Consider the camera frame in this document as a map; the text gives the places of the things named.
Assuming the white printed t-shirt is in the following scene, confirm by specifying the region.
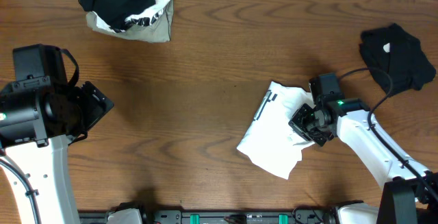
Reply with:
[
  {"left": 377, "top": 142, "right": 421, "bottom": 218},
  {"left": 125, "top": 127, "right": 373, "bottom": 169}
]
[{"left": 237, "top": 82, "right": 314, "bottom": 179}]

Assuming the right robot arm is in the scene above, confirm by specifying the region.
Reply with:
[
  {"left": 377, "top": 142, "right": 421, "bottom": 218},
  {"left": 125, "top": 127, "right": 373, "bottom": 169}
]
[{"left": 289, "top": 99, "right": 437, "bottom": 223}]

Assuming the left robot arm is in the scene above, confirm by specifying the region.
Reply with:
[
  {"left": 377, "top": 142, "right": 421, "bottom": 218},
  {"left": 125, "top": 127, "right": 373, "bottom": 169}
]
[{"left": 1, "top": 79, "right": 147, "bottom": 223}]

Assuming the black garment right side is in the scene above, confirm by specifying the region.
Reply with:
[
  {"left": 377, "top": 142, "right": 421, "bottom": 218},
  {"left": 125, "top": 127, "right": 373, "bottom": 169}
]
[{"left": 359, "top": 23, "right": 437, "bottom": 97}]

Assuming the white black-print garment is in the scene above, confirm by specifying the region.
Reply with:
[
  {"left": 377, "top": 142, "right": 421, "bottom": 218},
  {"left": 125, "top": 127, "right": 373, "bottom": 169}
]
[{"left": 94, "top": 0, "right": 170, "bottom": 33}]

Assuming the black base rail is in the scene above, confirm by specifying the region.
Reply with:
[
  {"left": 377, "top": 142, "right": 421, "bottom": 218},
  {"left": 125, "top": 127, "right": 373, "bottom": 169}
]
[{"left": 78, "top": 207, "right": 333, "bottom": 224}]

